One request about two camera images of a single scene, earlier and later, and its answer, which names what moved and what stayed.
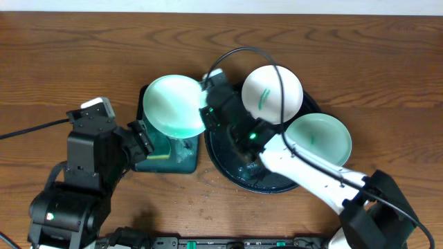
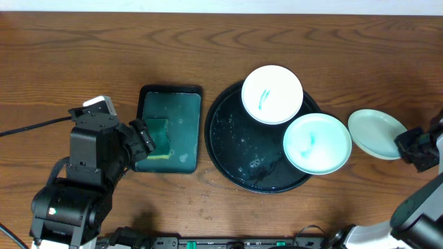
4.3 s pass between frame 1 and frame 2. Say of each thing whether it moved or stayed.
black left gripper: stayed
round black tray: stayed
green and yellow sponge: stayed
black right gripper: moved
